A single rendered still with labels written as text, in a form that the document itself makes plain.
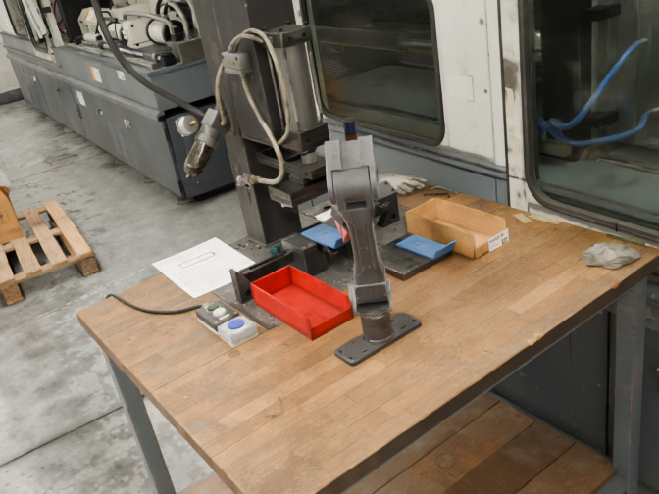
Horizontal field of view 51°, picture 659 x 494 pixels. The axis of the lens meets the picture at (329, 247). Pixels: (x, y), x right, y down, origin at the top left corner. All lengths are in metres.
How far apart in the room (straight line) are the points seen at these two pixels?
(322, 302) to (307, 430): 0.44
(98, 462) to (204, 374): 1.43
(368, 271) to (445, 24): 1.01
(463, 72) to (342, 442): 1.27
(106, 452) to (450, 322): 1.76
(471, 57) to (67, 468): 2.09
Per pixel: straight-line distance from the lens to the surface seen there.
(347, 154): 1.35
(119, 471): 2.84
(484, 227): 1.89
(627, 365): 1.95
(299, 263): 1.81
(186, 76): 4.85
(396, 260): 1.78
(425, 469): 2.19
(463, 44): 2.16
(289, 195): 1.70
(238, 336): 1.59
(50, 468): 3.01
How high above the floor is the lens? 1.75
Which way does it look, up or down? 26 degrees down
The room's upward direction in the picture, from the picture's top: 10 degrees counter-clockwise
